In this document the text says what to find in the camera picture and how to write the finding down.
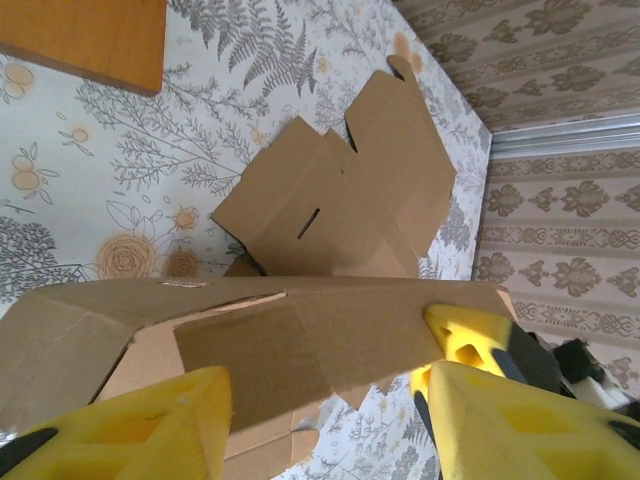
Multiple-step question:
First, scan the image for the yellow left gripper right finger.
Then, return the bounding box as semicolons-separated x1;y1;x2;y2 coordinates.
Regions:
427;359;640;480

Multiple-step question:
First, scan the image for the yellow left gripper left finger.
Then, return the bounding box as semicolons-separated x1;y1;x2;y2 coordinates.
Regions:
0;366;234;480

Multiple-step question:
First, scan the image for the brown cardboard mailer box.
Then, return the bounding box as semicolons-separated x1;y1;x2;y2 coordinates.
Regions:
0;277;517;480
209;53;459;280

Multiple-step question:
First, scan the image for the floral tablecloth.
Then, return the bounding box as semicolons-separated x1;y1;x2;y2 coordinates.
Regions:
0;0;495;480

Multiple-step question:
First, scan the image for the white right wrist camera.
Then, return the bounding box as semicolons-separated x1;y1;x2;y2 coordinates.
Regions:
567;372;627;417

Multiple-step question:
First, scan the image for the aluminium frame post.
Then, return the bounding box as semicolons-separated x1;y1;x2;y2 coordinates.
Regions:
492;113;640;157

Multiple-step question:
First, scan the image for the gold wire stand wooden base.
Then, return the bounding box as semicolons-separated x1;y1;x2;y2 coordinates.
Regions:
0;0;167;96

